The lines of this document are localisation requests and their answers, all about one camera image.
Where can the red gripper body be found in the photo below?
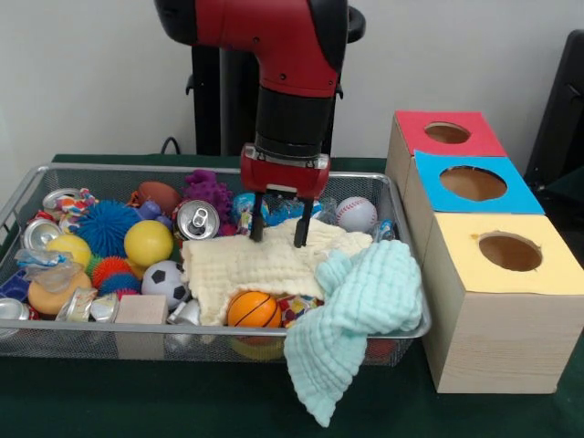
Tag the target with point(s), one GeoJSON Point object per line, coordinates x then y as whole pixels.
{"type": "Point", "coordinates": [283, 175]}

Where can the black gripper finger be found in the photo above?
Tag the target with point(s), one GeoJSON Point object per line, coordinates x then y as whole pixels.
{"type": "Point", "coordinates": [302, 228]}
{"type": "Point", "coordinates": [257, 223]}

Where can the cream yellow cloth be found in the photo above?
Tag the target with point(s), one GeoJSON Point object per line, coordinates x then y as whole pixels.
{"type": "Point", "coordinates": [255, 269]}

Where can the mint green cloth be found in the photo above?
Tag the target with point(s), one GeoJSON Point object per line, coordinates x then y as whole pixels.
{"type": "Point", "coordinates": [347, 319]}

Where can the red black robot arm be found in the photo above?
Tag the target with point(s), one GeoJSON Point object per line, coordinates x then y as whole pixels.
{"type": "Point", "coordinates": [292, 55]}

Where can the shallow clear mesh bin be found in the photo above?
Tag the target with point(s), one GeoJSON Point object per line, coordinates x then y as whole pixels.
{"type": "Point", "coordinates": [68, 347]}

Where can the wooden box with three holes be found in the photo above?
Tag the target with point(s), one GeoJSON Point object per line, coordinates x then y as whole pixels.
{"type": "Point", "coordinates": [502, 342]}

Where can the blue globe ball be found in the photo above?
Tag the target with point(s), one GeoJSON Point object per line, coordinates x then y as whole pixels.
{"type": "Point", "coordinates": [241, 203]}

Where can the white baseball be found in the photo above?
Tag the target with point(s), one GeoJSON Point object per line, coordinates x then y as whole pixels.
{"type": "Point", "coordinates": [357, 213]}

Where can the silver drink can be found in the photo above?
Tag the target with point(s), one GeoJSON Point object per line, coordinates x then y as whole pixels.
{"type": "Point", "coordinates": [197, 221]}

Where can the orange toy basketball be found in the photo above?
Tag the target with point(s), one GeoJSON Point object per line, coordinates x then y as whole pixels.
{"type": "Point", "coordinates": [254, 310]}

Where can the large yellow ball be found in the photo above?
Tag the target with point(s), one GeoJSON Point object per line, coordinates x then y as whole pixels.
{"type": "Point", "coordinates": [149, 242]}

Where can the black white soccer ball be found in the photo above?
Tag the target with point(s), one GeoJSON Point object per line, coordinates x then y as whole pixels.
{"type": "Point", "coordinates": [163, 283]}

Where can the plain wooden block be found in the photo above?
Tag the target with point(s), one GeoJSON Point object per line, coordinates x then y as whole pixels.
{"type": "Point", "coordinates": [140, 310]}

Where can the small yellow ball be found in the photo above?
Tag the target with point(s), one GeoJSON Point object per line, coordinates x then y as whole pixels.
{"type": "Point", "coordinates": [70, 248]}

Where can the dark green side table cloth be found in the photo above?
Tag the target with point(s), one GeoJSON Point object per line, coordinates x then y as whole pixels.
{"type": "Point", "coordinates": [570, 182]}

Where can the black chair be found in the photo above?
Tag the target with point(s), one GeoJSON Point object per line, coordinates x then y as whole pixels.
{"type": "Point", "coordinates": [566, 114]}

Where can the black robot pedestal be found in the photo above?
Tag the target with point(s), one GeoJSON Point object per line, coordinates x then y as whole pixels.
{"type": "Point", "coordinates": [214, 114]}

